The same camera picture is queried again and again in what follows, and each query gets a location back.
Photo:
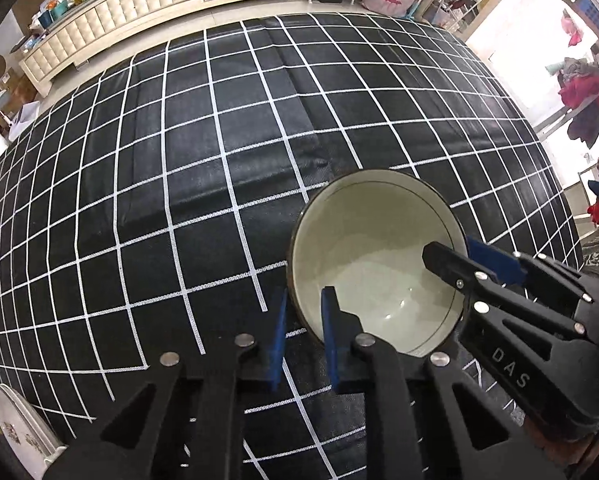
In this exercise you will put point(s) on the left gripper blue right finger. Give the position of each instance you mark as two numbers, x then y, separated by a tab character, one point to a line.
346	368

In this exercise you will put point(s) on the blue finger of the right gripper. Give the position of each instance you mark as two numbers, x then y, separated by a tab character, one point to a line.
497	259
454	268

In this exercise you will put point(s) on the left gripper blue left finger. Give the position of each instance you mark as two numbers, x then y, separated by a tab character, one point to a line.
277	345

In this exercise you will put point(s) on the floral patterned green bowl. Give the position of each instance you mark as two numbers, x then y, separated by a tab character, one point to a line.
364	235

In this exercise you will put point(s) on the cartoon print white plate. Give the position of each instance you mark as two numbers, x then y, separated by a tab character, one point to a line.
31	439

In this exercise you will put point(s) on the clothes drying rack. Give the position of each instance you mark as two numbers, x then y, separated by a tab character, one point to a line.
578	76

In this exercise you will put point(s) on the cream tufted TV cabinet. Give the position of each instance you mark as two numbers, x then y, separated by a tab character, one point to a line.
96	25

